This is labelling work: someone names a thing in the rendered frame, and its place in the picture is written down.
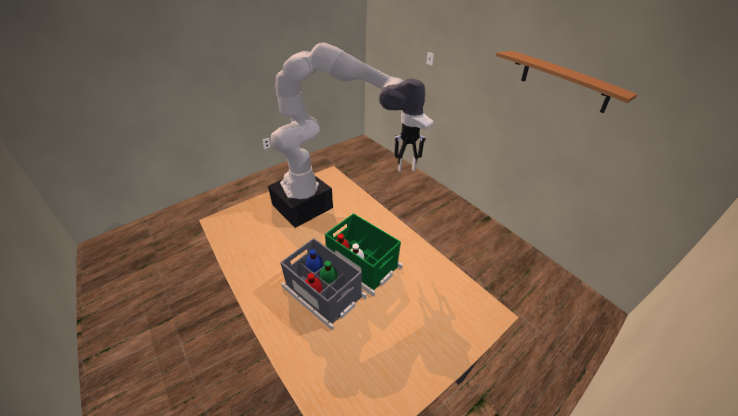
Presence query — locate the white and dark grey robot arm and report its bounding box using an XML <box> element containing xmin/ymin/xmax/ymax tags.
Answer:
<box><xmin>271</xmin><ymin>43</ymin><xmax>433</xmax><ymax>199</ymax></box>

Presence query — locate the green plastic crate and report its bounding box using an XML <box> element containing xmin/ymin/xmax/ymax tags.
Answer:
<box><xmin>326</xmin><ymin>218</ymin><xmax>401</xmax><ymax>290</ymax></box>

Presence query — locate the green bottle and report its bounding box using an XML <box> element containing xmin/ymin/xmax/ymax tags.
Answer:
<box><xmin>320</xmin><ymin>261</ymin><xmax>338</xmax><ymax>285</ymax></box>

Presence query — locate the grey divided bottle crate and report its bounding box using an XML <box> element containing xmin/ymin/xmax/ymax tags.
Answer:
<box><xmin>283</xmin><ymin>244</ymin><xmax>362</xmax><ymax>324</ymax></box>

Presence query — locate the blue bottle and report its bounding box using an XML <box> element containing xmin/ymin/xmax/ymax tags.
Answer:
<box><xmin>306</xmin><ymin>249</ymin><xmax>323</xmax><ymax>273</ymax></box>

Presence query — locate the red bottle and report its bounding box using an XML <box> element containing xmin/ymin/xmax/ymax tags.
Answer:
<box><xmin>305</xmin><ymin>273</ymin><xmax>323</xmax><ymax>293</ymax></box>
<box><xmin>336</xmin><ymin>234</ymin><xmax>350</xmax><ymax>250</ymax></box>

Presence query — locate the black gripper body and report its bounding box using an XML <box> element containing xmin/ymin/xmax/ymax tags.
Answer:
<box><xmin>400</xmin><ymin>123</ymin><xmax>420</xmax><ymax>144</ymax></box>

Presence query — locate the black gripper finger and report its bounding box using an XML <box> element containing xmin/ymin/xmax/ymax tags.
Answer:
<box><xmin>394</xmin><ymin>135</ymin><xmax>409</xmax><ymax>172</ymax></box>
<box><xmin>412</xmin><ymin>135</ymin><xmax>426</xmax><ymax>172</ymax></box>

